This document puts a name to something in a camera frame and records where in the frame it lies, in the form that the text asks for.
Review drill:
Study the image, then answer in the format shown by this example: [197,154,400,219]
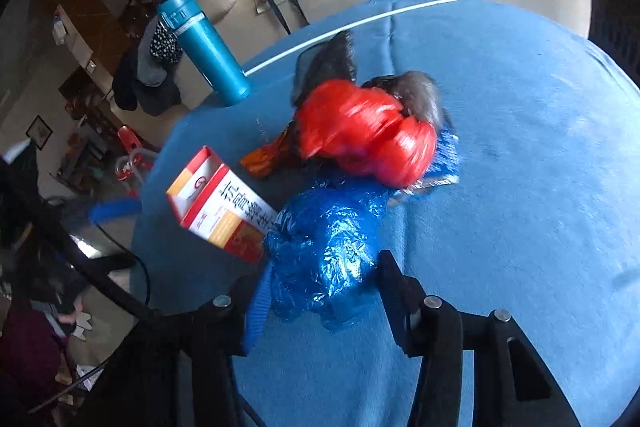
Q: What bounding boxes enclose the white thin stick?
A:
[245,0,460,77]

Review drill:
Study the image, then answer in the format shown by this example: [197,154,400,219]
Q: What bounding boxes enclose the framed wall picture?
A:
[25,115,53,150]

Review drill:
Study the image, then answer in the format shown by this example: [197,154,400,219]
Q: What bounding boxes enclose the teal thermos bottle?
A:
[157,0,250,106]

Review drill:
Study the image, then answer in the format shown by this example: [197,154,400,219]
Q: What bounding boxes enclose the blue toothpaste carton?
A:
[390,118,460,204]

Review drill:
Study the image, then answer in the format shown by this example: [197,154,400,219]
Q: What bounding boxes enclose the red plastic bag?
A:
[294,79,437,188]

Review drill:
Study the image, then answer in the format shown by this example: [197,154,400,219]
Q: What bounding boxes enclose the orange snack wrapper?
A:
[240,124,300,179]

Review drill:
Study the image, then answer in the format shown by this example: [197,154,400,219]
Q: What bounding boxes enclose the grey plastic bag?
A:
[362,70,450,131]

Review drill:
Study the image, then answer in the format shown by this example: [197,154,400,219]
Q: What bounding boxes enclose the red white medicine box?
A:
[166,146,277,265]

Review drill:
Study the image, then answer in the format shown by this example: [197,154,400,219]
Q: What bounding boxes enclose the blue plastic bag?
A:
[264,176,393,331]

